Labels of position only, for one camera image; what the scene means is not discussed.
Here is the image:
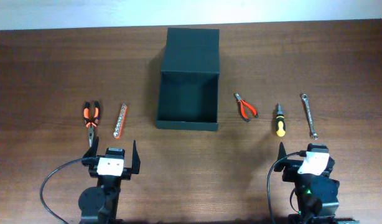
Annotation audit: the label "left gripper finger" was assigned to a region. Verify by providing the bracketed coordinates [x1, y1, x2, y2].
[82, 137, 99, 166]
[131, 140, 141, 174]

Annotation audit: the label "orange socket bit rail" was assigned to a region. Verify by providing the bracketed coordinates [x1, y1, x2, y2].
[113, 104, 128, 139]

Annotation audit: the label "orange black long-nose pliers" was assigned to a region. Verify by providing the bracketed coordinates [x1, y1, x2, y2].
[83, 101, 101, 147]

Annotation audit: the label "silver ring spanner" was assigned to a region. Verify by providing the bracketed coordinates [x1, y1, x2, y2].
[300, 93, 319, 140]

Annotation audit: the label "yellow black stubby screwdriver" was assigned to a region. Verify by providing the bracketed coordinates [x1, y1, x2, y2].
[276, 103, 286, 137]

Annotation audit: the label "small red cutting pliers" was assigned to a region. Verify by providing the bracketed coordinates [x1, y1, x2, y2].
[234, 93, 258, 122]

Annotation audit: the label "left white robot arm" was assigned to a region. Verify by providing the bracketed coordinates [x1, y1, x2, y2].
[78, 139, 141, 224]

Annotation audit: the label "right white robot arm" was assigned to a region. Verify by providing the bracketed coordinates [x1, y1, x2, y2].
[269, 143, 359, 224]

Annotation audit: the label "dark green open box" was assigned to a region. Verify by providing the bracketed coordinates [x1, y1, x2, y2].
[156, 28, 220, 131]

